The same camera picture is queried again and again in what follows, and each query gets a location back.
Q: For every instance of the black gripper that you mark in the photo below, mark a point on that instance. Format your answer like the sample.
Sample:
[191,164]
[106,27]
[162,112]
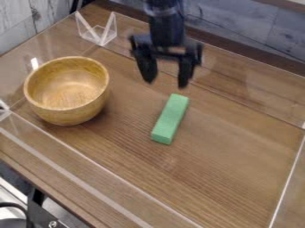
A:
[166,42]

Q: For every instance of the green rectangular stick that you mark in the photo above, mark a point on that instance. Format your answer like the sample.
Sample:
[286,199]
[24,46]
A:
[170,118]

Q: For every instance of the wooden bowl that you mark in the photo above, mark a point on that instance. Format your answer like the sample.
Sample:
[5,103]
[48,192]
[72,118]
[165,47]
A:
[67,90]

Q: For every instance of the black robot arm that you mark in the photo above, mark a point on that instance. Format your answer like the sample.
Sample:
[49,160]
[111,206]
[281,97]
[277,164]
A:
[166,7]

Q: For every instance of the small white tag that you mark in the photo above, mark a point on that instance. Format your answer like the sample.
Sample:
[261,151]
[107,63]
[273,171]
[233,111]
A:
[33,63]

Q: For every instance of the black metal table leg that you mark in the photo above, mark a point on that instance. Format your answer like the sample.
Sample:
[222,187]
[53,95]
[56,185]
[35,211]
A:
[48,214]

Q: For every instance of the clear acrylic corner bracket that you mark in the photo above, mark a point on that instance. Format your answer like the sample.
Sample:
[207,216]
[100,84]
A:
[96,34]

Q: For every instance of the clear acrylic front wall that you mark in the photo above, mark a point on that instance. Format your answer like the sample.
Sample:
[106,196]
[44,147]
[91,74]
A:
[103,199]

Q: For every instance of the clear acrylic wall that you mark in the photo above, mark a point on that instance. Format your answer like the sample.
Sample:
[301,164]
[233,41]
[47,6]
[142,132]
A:
[289,215]
[103,199]

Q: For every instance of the clear acrylic right wall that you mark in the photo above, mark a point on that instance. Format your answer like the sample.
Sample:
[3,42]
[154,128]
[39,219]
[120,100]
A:
[289,215]

